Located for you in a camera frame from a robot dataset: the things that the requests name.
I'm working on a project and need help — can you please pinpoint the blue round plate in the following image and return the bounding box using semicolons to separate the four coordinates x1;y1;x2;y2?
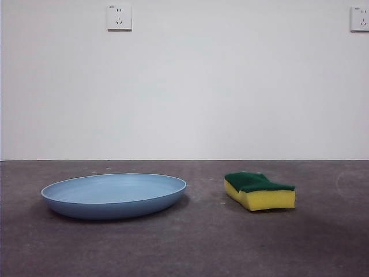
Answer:
40;173;188;220

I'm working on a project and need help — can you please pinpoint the yellow sponge with green scourer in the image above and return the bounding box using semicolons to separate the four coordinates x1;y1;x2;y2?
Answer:
224;172;296;213

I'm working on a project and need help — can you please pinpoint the white wall socket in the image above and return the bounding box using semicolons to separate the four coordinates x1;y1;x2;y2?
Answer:
107;4;133;32
350;6;369;33

